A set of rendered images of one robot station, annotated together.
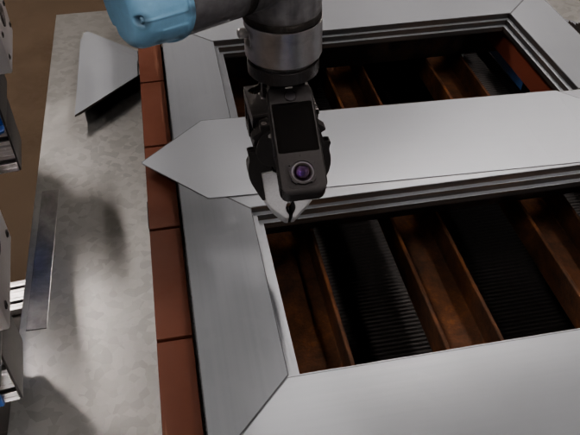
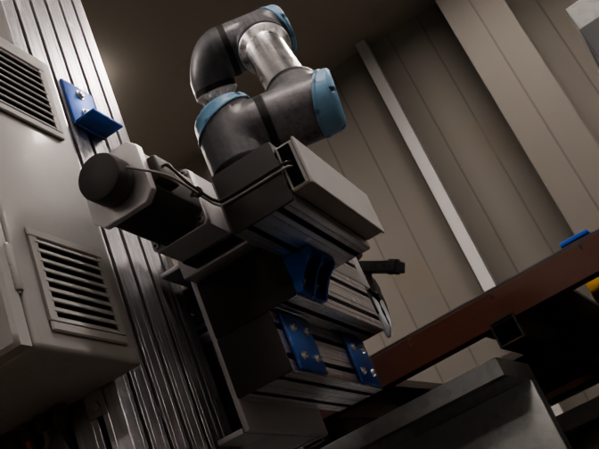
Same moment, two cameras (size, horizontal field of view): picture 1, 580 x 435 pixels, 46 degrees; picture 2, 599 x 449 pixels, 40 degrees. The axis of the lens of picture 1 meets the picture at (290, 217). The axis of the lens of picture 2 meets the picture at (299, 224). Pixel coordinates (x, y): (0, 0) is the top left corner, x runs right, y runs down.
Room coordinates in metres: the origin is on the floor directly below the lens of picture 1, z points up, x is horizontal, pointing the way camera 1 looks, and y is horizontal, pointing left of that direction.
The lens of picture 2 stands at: (-0.29, 1.51, 0.44)
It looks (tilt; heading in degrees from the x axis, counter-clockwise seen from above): 24 degrees up; 303
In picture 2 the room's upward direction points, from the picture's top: 24 degrees counter-clockwise
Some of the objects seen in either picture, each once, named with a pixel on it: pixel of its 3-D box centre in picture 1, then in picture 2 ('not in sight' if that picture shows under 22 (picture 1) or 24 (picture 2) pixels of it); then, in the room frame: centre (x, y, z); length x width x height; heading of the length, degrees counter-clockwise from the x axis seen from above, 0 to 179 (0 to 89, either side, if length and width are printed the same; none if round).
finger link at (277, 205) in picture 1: (271, 184); (371, 321); (0.60, 0.02, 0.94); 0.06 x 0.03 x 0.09; 12
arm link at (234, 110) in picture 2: not in sight; (235, 137); (0.42, 0.48, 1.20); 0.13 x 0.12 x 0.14; 35
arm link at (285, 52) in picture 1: (280, 37); not in sight; (0.60, 0.01, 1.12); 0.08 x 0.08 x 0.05
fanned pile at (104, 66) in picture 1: (110, 66); not in sight; (1.26, 0.37, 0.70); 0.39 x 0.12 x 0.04; 11
